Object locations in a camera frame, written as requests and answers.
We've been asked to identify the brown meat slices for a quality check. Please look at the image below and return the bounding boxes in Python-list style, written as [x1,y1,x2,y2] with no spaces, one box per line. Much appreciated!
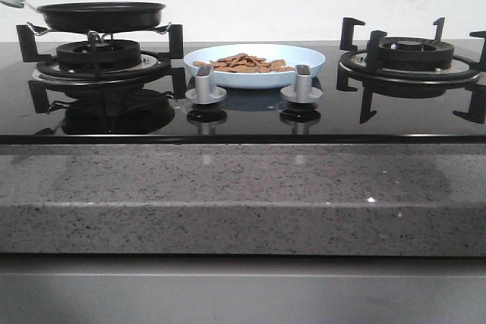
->
[192,53,295,74]

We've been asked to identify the light blue plate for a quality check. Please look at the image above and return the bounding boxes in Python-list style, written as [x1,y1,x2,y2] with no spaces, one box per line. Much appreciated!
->
[184,43,326,89]

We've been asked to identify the black frying pan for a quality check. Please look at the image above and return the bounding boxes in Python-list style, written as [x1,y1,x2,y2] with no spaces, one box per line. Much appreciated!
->
[0,0,167,33]

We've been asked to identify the left silver stove knob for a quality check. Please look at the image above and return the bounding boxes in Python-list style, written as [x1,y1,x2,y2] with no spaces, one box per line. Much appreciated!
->
[185,66,227,105]

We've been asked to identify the silver stove knob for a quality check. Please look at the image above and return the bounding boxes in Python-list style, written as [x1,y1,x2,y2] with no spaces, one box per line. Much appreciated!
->
[280,64,323,104]
[185,66,227,105]

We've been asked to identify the right silver stove knob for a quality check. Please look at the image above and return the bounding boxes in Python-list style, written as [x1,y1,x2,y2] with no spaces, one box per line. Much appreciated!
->
[280,64,323,104]

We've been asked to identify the black glass gas hob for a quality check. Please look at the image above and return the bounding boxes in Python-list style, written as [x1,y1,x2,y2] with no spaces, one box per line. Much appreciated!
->
[1,42,485,144]

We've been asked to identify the left black pan support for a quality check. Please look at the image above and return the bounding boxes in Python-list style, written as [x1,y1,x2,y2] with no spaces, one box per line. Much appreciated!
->
[16,25,186,113]

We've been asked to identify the black pan support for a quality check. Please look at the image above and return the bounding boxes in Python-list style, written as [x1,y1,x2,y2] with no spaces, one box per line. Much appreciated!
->
[16,25,186,113]
[336,17,485,124]

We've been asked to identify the right black pan support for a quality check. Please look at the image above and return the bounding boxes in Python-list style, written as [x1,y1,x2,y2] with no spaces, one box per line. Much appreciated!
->
[336,17,485,124]

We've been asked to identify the left black gas burner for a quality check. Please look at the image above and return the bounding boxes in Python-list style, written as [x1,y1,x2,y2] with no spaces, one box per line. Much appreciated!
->
[56,39,141,72]

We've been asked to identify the black gas burner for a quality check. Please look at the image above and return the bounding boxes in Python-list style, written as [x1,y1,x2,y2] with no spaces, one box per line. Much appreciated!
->
[378,37,454,68]
[56,39,141,72]

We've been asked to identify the right black gas burner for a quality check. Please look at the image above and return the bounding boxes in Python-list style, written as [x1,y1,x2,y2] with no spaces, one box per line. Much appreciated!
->
[378,37,454,68]

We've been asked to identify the grey cabinet front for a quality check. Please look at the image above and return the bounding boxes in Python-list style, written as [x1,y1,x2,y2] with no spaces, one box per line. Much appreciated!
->
[1,256,485,323]

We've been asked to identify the wire pan stand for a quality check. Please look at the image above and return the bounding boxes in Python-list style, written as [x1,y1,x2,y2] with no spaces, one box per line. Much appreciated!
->
[26,22,183,42]

